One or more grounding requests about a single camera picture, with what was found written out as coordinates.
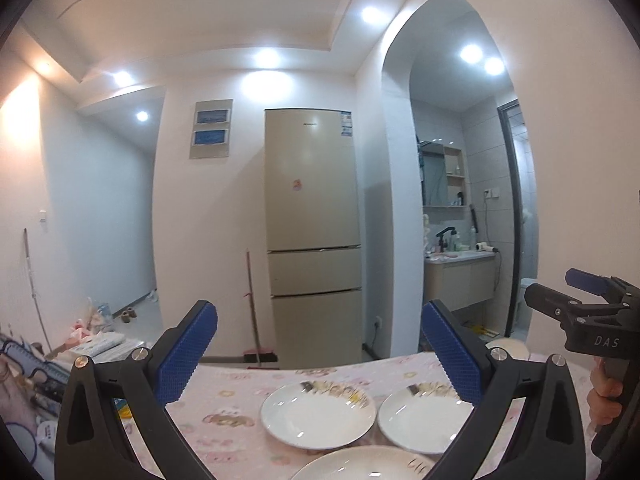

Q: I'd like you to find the cartoon life plate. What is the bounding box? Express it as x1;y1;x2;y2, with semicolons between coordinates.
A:
292;445;435;480

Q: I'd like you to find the bathroom vanity cabinet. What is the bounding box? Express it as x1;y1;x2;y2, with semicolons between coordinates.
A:
423;250;497;312

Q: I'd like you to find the person's right hand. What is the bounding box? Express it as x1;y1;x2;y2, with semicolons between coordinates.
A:
587;356;623;431

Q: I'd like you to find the wooden broom handle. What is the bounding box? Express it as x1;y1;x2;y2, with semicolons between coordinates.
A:
245;249;277;370

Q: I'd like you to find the white hair dryer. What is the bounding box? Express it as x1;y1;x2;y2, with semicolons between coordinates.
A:
475;242;499;254

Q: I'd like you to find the stack of books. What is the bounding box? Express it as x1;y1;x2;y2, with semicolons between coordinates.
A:
1;334;70;418

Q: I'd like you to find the white black-rimmed bowl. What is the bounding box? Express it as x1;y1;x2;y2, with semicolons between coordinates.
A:
486;338;530;361

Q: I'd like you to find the grey wall electrical panel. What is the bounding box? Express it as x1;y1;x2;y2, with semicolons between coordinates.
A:
189;100;233;159

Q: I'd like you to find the black faucet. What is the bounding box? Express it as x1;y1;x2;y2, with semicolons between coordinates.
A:
436;226;458;252

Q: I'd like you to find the bathroom mirror cabinet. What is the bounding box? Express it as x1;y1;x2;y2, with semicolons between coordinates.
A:
418;141;468;208

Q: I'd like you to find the beige three-door refrigerator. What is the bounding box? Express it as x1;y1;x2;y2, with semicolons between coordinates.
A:
264;108;363;368

